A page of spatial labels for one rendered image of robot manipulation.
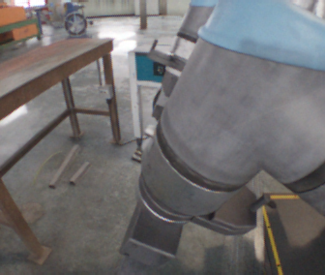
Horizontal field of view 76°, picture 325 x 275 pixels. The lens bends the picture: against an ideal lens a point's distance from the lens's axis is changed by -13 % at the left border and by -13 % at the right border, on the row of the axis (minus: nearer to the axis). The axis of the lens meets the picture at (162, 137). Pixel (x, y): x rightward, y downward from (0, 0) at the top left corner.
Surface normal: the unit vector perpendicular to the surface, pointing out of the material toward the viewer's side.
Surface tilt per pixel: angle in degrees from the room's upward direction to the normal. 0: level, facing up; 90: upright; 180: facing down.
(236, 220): 25
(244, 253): 0
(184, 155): 86
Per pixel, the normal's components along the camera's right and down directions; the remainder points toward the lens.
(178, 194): -0.43, 0.53
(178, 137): -0.78, 0.20
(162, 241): 0.35, -0.65
